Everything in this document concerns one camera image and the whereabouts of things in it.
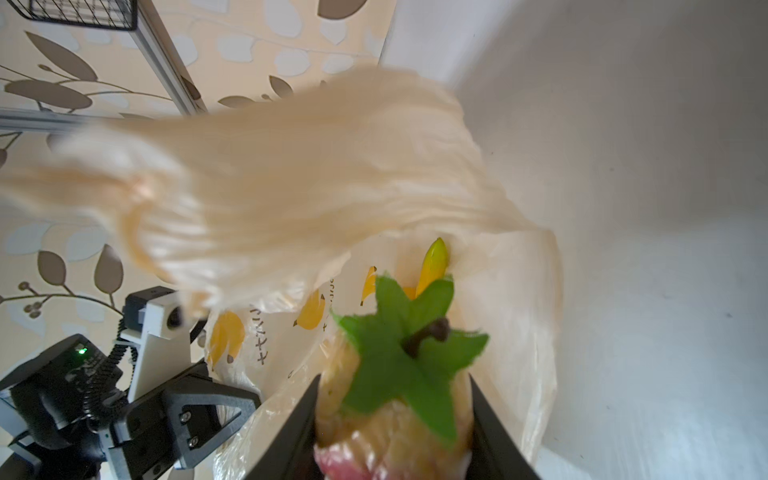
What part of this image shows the yellow green banana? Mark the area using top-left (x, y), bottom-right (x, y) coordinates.
top-left (414, 238), bottom-right (450, 297)

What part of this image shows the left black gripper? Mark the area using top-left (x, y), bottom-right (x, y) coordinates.
top-left (1, 334), bottom-right (261, 479)

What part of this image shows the black wire basket centre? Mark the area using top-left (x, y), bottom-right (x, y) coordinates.
top-left (6, 0), bottom-right (138, 32)

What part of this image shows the banana print plastic bag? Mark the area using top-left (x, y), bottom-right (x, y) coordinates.
top-left (1, 68), bottom-right (563, 479)

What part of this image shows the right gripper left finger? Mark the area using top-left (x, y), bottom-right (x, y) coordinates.
top-left (244, 375), bottom-right (321, 480)

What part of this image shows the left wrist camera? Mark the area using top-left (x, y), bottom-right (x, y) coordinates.
top-left (120, 286), bottom-right (197, 403)

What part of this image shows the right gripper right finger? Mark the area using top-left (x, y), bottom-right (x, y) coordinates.
top-left (467, 378), bottom-right (540, 480)

